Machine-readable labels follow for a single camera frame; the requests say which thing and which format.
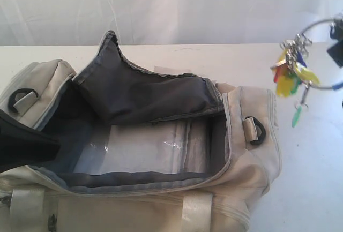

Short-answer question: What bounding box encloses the white backdrop curtain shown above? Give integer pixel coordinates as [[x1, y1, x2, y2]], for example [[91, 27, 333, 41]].
[[1, 0, 342, 46]]

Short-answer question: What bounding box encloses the blue key tag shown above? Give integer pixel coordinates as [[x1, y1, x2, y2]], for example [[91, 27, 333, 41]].
[[296, 52, 307, 68]]

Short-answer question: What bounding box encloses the beige duffel bag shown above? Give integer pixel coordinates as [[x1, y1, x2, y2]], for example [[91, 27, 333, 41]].
[[1, 31, 281, 231]]

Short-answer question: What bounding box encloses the yellow key tag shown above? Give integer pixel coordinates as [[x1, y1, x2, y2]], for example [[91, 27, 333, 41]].
[[276, 76, 294, 97], [295, 65, 320, 86]]

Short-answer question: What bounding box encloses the red key tag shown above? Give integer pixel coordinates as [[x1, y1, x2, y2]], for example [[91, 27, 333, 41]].
[[273, 64, 288, 83]]

